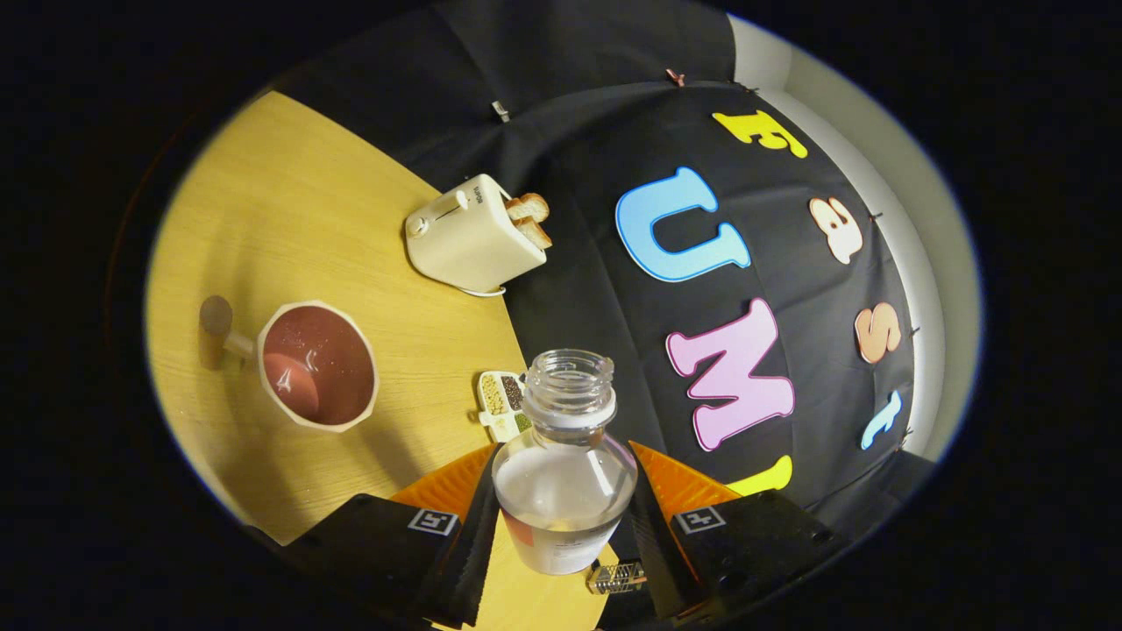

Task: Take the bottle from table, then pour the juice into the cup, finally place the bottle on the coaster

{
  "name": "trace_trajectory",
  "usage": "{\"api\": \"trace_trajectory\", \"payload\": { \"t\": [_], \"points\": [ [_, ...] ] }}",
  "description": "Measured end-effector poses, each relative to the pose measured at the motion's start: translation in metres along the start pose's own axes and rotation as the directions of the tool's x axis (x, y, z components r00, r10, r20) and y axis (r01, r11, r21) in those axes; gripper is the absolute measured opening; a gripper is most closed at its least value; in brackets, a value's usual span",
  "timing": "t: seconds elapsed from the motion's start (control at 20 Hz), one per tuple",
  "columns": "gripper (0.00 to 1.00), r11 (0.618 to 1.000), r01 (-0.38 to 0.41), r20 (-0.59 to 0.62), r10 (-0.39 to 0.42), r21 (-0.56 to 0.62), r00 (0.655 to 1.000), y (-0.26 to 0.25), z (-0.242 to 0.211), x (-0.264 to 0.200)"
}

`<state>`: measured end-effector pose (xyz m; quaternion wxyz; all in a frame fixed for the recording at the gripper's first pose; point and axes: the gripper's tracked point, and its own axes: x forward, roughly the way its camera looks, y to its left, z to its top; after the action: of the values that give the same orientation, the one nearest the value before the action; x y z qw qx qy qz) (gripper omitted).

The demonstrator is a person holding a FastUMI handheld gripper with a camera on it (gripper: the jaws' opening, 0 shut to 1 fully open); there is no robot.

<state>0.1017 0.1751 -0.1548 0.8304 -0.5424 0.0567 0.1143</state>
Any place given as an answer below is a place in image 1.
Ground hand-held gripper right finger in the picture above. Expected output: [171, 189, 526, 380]
[627, 440, 842, 627]

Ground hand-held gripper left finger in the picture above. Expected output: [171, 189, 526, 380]
[280, 443, 505, 630]

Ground clear plastic juice bottle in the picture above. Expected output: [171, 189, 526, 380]
[491, 349, 639, 577]

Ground cream cup with wooden handle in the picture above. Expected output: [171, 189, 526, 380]
[200, 295, 380, 434]

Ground small clear glass holder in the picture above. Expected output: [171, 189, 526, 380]
[586, 561, 648, 595]

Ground white divided dish of grains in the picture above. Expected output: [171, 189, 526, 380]
[477, 370, 533, 443]

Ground cream toaster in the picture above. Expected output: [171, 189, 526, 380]
[404, 173, 549, 294]

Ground wooden table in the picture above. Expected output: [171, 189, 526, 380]
[145, 90, 623, 631]

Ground black backdrop cloth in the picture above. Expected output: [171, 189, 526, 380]
[272, 0, 934, 631]

